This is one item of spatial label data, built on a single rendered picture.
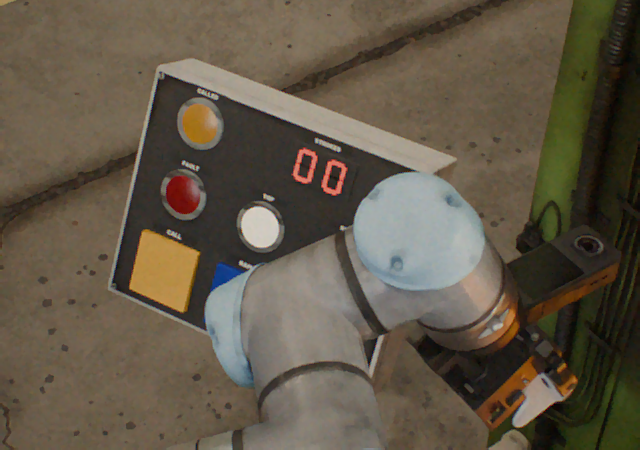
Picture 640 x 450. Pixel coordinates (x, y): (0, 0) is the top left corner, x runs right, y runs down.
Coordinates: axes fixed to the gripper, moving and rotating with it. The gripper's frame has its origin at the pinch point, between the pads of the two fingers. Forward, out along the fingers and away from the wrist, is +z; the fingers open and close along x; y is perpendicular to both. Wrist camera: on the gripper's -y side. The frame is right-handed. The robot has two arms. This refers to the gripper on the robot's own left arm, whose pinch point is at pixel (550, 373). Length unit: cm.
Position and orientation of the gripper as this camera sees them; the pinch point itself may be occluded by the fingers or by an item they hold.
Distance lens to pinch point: 116.7
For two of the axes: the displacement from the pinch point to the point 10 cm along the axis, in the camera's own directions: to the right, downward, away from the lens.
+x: 5.9, 5.9, -5.5
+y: -7.2, 6.9, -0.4
